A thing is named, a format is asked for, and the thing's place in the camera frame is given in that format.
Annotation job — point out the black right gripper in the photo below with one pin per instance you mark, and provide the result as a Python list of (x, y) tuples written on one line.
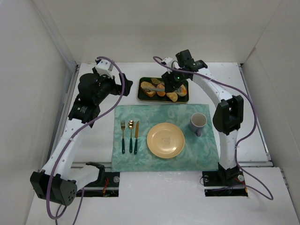
[(170, 82)]

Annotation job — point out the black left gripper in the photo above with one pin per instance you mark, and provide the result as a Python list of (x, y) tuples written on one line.
[(123, 84)]

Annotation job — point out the stainless steel tongs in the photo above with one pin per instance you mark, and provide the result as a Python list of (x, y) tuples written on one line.
[(154, 88)]

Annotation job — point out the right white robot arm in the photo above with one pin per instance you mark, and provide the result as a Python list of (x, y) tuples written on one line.
[(227, 117)]

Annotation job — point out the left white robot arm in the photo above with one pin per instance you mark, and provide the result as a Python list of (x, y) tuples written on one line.
[(55, 182)]

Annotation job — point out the long yellow filled bread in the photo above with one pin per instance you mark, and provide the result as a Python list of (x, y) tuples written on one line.
[(172, 96)]

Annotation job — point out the sliced brown bread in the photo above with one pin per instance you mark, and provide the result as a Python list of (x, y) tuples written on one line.
[(146, 86)]

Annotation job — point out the round orange sugared bun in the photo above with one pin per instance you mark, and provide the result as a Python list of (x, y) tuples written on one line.
[(161, 91)]

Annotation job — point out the white orange-topped oval bun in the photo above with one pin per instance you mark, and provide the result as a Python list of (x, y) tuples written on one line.
[(182, 91)]

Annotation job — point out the dark green gold-rimmed tray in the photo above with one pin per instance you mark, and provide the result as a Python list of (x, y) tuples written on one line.
[(156, 98)]

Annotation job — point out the grey-blue mug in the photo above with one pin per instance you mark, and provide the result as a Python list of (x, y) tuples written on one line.
[(197, 123)]

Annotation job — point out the cream yellow plate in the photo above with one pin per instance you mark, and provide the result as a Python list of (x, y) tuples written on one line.
[(165, 140)]

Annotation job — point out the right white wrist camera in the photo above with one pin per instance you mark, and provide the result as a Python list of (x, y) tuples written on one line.
[(168, 62)]

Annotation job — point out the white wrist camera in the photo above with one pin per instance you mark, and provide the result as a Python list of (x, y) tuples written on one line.
[(104, 67), (168, 62)]

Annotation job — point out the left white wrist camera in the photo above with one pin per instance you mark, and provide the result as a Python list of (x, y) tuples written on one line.
[(104, 67)]

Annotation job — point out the gold spoon green handle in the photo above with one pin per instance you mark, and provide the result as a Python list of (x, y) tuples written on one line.
[(131, 125)]

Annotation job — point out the gold fork green handle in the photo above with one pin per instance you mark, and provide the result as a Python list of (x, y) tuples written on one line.
[(122, 124)]

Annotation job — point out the gold knife green handle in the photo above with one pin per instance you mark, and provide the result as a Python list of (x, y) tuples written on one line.
[(136, 137)]

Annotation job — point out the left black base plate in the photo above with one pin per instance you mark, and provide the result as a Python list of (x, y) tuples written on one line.
[(108, 187)]

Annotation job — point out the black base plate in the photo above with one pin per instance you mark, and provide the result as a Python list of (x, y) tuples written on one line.
[(108, 187), (232, 186)]

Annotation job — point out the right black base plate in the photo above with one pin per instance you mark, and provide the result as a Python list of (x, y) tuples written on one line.
[(232, 186)]

